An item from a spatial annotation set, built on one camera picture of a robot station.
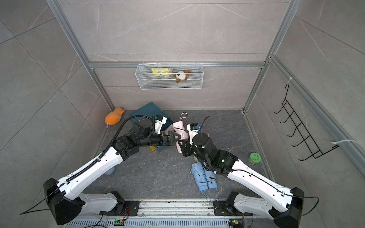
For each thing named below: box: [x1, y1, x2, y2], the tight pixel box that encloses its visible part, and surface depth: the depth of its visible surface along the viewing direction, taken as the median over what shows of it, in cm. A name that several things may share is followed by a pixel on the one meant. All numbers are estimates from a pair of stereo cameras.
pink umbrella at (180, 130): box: [172, 112, 189, 154], surface depth 69 cm
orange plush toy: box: [104, 107, 125, 126], surface depth 107 cm
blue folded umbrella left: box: [191, 161, 209, 192], surface depth 82 cm
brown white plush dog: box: [172, 69, 192, 84], surface depth 88 cm
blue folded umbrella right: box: [204, 169, 218, 190], surface depth 81 cm
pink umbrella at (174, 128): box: [163, 121, 180, 140], surface depth 70 cm
